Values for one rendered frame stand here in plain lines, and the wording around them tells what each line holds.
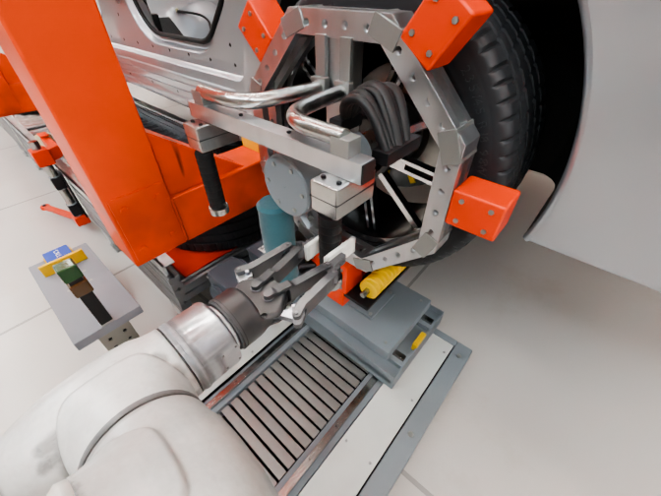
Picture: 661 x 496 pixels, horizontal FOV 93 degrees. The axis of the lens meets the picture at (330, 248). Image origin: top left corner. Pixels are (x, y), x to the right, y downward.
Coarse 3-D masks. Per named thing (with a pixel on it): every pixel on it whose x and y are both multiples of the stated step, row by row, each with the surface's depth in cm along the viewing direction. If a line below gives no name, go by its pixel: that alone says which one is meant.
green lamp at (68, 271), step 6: (60, 264) 72; (66, 264) 72; (72, 264) 72; (54, 270) 71; (60, 270) 71; (66, 270) 71; (72, 270) 72; (78, 270) 73; (60, 276) 71; (66, 276) 72; (72, 276) 73; (78, 276) 74; (66, 282) 72
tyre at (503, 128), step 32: (320, 0) 62; (352, 0) 57; (384, 0) 54; (416, 0) 51; (480, 32) 48; (512, 32) 55; (448, 64) 52; (480, 64) 49; (512, 64) 52; (480, 96) 51; (512, 96) 52; (544, 96) 62; (480, 128) 54; (512, 128) 52; (480, 160) 56; (512, 160) 55; (448, 256) 73
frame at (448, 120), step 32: (288, 32) 60; (320, 32) 56; (352, 32) 52; (384, 32) 48; (288, 64) 70; (416, 64) 48; (416, 96) 50; (448, 96) 51; (448, 128) 49; (448, 160) 52; (448, 192) 55; (448, 224) 63; (352, 256) 82; (384, 256) 74; (416, 256) 67
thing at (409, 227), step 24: (312, 48) 69; (312, 72) 75; (384, 168) 74; (408, 168) 71; (432, 168) 67; (384, 192) 105; (360, 216) 95; (384, 216) 95; (408, 216) 76; (384, 240) 83
